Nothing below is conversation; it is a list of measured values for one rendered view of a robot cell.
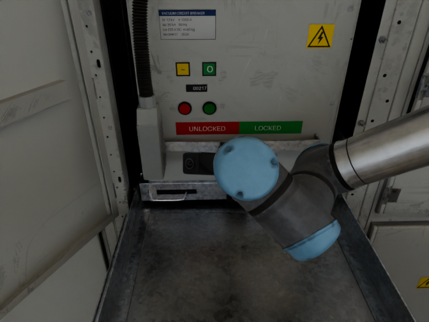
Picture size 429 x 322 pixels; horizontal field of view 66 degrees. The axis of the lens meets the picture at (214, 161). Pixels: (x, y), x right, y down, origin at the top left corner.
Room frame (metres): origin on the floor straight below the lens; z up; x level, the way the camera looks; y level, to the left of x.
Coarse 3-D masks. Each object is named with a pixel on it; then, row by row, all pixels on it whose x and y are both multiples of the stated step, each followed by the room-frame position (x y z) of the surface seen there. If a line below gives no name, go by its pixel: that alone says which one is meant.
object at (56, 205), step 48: (0, 0) 0.60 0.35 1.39; (48, 0) 0.69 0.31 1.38; (0, 48) 0.58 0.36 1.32; (48, 48) 0.66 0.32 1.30; (0, 96) 0.56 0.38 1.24; (48, 96) 0.62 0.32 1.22; (96, 96) 0.71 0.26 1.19; (0, 144) 0.53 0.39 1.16; (48, 144) 0.61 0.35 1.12; (0, 192) 0.50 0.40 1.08; (48, 192) 0.58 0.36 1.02; (96, 192) 0.69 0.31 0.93; (0, 240) 0.47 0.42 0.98; (48, 240) 0.55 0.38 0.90; (0, 288) 0.44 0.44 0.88
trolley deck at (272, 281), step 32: (160, 224) 0.67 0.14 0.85; (192, 224) 0.67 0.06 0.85; (224, 224) 0.67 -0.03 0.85; (256, 224) 0.67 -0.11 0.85; (160, 256) 0.55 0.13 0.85; (192, 256) 0.55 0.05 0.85; (224, 256) 0.55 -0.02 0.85; (256, 256) 0.55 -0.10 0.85; (288, 256) 0.55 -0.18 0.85; (320, 256) 0.55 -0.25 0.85; (160, 288) 0.47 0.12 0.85; (192, 288) 0.47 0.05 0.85; (224, 288) 0.47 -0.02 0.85; (256, 288) 0.47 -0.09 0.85; (288, 288) 0.47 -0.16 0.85; (320, 288) 0.47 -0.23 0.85; (352, 288) 0.47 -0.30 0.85; (128, 320) 0.39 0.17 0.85; (160, 320) 0.39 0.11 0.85; (192, 320) 0.39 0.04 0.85; (224, 320) 0.39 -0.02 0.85; (256, 320) 0.39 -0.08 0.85; (288, 320) 0.39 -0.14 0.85; (320, 320) 0.39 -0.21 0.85; (352, 320) 0.39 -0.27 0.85
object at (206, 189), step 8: (144, 184) 0.74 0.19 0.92; (160, 184) 0.74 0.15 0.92; (168, 184) 0.74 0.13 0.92; (176, 184) 0.74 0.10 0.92; (184, 184) 0.75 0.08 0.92; (192, 184) 0.75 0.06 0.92; (200, 184) 0.75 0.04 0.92; (208, 184) 0.75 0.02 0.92; (216, 184) 0.75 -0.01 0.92; (144, 192) 0.74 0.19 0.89; (160, 192) 0.74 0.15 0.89; (168, 192) 0.75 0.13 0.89; (176, 192) 0.75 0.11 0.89; (184, 192) 0.75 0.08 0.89; (192, 192) 0.75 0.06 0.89; (200, 192) 0.75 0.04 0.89; (208, 192) 0.75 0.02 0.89; (216, 192) 0.75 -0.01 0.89; (224, 192) 0.75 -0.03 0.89; (144, 200) 0.74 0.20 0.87
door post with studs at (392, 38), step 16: (400, 0) 0.73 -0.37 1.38; (416, 0) 0.73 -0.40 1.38; (384, 16) 0.73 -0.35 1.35; (400, 16) 0.73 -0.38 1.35; (384, 32) 0.73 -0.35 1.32; (400, 32) 0.73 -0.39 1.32; (384, 48) 0.73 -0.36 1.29; (400, 48) 0.73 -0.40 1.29; (384, 64) 0.73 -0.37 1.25; (400, 64) 0.73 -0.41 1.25; (368, 80) 0.73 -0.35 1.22; (384, 80) 0.73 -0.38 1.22; (368, 96) 0.73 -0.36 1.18; (384, 96) 0.73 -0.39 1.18; (368, 112) 0.73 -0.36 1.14; (384, 112) 0.73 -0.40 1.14; (368, 128) 0.73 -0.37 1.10; (352, 192) 0.73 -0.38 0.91; (352, 208) 0.73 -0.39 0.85
